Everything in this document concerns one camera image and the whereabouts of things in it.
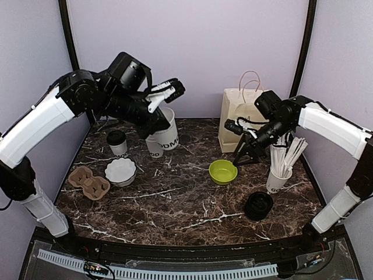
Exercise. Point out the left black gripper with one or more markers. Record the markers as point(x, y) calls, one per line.
point(157, 121)

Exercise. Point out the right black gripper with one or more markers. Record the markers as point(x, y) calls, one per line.
point(252, 147)

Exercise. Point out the black plastic cup lid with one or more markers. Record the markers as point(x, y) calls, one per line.
point(116, 137)

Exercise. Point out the white paper cup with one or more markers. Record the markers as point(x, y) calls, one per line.
point(118, 147)

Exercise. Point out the stack of white paper cups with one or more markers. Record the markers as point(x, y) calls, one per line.
point(164, 140)

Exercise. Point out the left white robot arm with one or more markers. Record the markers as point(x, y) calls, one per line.
point(67, 98)

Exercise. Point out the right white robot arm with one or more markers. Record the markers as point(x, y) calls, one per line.
point(283, 116)

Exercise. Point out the green bowl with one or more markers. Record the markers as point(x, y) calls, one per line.
point(222, 172)

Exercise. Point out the bundle of wrapped straws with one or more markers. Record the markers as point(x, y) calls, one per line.
point(284, 153)

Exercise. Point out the white cup holding straws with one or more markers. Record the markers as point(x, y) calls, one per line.
point(275, 183)

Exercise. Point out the beige paper bag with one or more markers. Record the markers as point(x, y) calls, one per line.
point(239, 102)

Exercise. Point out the stack of black lids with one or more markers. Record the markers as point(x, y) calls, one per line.
point(258, 205)

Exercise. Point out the white scalloped bowl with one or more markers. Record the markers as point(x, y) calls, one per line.
point(121, 172)

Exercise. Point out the brown cardboard cup carrier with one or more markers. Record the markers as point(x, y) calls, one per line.
point(94, 187)

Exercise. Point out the black table edge rail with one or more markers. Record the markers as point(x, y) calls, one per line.
point(335, 243)

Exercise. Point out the left black frame post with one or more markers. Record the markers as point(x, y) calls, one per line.
point(66, 26)

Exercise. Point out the black frame post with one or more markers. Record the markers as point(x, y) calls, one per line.
point(306, 39)
point(66, 26)

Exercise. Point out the grey slotted cable duct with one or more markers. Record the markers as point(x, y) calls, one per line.
point(135, 269)

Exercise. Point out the right black frame post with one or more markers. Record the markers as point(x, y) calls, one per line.
point(306, 39)

